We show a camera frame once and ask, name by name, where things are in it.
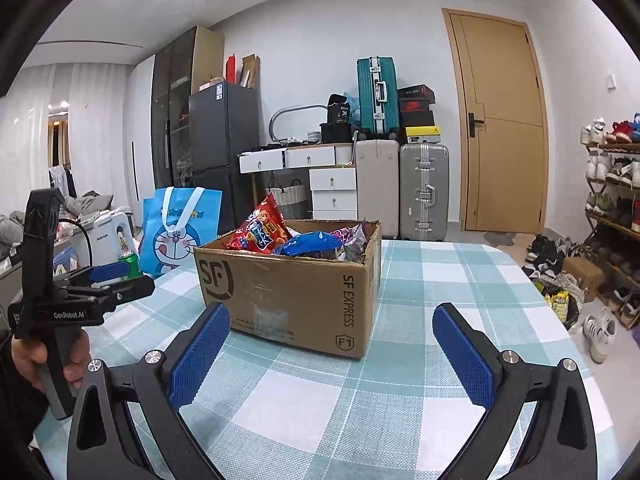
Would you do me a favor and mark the pile of dark shoes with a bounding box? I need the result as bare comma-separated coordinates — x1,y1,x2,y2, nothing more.
522,232,586,286

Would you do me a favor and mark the beige suitcase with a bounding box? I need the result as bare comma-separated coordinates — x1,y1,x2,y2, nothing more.
354,139,401,240

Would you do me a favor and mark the red chip bag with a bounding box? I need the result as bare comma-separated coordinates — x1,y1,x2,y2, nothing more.
226,192,293,254

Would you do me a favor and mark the grey oval hoop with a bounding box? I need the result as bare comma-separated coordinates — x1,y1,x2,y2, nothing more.
269,105,328,143

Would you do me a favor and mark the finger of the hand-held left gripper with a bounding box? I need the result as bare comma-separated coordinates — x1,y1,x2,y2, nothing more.
66,275,156,314
52,261,144,292

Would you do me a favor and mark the person's left hand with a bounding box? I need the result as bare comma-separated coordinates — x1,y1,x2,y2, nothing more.
10,332,94,389

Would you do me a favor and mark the yellow black bag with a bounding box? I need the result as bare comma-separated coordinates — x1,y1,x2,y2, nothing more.
542,285,581,328

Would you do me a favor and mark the white wardrobe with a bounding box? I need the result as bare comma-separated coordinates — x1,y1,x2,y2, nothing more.
127,55,157,211

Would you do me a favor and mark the black hat box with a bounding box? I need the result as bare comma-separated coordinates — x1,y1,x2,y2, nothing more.
320,122,357,143

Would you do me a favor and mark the black paper bag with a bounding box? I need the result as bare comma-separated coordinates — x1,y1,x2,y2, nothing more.
326,94,351,123

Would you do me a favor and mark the black cable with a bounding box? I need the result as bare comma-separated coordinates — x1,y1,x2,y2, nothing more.
60,217,93,271

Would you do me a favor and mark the wooden shoe rack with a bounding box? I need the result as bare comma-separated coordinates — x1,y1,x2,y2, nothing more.
582,115,640,316

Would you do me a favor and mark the green can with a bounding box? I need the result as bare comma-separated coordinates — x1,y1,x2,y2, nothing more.
117,252,143,281

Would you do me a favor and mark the blue cookie packet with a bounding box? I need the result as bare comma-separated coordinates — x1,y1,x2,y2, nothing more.
279,231,346,257

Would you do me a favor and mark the white curtain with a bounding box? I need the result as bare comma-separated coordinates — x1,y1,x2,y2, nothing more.
0,62,136,211

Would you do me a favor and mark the yellow black shoe box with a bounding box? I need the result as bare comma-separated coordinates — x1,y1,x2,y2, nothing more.
402,125,443,146

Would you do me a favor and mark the silver suitcase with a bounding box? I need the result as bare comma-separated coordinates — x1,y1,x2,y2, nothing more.
399,142,450,242

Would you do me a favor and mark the teal suitcase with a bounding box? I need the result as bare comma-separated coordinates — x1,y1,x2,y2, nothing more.
356,56,401,136

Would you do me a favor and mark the small cardboard box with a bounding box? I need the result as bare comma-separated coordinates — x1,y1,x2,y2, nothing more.
562,256,605,303

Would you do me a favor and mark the white appliance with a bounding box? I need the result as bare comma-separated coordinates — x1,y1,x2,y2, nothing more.
52,210,133,281

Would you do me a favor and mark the wooden door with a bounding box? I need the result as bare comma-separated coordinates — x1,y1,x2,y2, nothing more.
442,7,549,235

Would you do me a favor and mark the tall cardboard box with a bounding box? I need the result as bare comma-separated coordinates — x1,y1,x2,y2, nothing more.
241,54,261,90

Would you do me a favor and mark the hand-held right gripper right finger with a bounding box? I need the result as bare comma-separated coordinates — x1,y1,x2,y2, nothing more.
431,301,598,480

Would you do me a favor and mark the purple white snack packet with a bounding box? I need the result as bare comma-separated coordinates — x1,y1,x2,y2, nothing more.
330,224,368,263

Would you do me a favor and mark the grey refrigerator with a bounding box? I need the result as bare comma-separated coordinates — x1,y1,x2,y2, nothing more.
188,80,261,233

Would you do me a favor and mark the shoe rack with shoes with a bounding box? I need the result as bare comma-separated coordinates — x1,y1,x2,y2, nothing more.
580,112,640,311

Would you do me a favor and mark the blue cartoon tote bag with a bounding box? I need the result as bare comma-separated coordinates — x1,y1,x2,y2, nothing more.
141,186,223,278

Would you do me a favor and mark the grey clothes pile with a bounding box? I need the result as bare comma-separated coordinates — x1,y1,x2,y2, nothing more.
0,192,133,241

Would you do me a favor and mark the person's left forearm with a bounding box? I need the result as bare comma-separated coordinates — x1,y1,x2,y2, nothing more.
0,330,56,480

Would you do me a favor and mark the checked tablecloth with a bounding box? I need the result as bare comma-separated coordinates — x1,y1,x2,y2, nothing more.
35,239,613,480

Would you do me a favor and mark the wicker basket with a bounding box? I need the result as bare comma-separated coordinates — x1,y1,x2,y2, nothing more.
265,180,312,221

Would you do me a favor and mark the brown cardboard box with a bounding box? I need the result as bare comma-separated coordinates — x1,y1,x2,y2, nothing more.
193,219,382,359

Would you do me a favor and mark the white sneaker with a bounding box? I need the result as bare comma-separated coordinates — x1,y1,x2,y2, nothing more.
582,306,618,363

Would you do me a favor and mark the white drawer desk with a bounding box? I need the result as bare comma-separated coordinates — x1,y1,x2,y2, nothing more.
238,144,357,175

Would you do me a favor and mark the white drawer unit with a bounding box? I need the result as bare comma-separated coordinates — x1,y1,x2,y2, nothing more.
309,166,358,223

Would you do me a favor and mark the dark glass cabinet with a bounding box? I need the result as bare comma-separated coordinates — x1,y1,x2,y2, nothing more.
151,25,226,191

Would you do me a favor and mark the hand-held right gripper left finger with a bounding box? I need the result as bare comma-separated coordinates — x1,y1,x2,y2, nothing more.
65,301,232,480

